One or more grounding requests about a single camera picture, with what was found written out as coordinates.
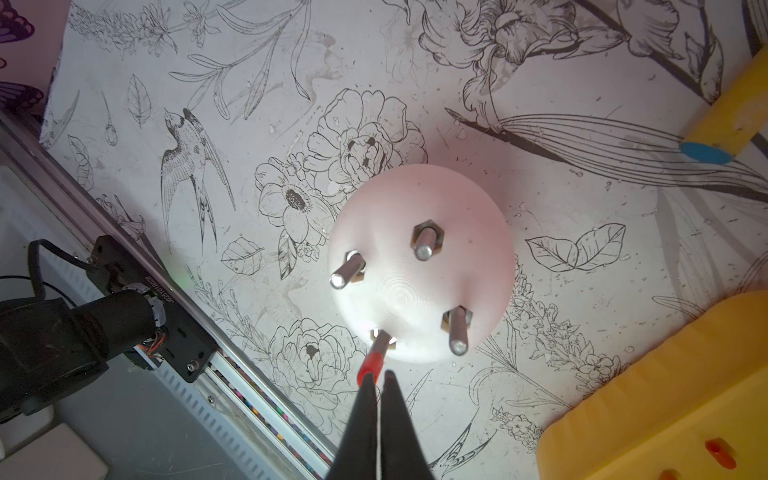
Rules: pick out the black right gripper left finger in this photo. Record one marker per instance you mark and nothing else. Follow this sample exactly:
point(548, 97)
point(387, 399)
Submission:
point(356, 457)

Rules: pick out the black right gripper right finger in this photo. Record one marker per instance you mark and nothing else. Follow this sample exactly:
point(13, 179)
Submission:
point(401, 454)

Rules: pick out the red screw protection sleeve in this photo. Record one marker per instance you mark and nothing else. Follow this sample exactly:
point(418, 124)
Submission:
point(372, 365)

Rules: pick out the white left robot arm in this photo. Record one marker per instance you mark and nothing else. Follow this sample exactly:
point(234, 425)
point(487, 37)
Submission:
point(50, 350)

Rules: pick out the steel screw on dome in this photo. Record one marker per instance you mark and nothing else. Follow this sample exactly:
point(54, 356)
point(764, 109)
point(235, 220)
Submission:
point(382, 341)
point(457, 322)
point(427, 240)
point(350, 271)

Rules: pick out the white dome with screws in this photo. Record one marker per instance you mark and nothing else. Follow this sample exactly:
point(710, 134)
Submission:
point(407, 298)

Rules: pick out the yellow plastic tray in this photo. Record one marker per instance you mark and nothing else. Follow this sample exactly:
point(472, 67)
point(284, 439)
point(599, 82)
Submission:
point(708, 381)

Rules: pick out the red sleeve in tray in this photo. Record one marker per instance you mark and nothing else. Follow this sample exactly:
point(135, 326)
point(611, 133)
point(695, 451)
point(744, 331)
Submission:
point(721, 454)

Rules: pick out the blue yellow garden rake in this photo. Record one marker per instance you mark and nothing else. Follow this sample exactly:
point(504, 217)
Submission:
point(733, 120)

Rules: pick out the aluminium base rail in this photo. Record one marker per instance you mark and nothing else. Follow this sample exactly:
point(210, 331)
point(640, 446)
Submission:
point(210, 360)

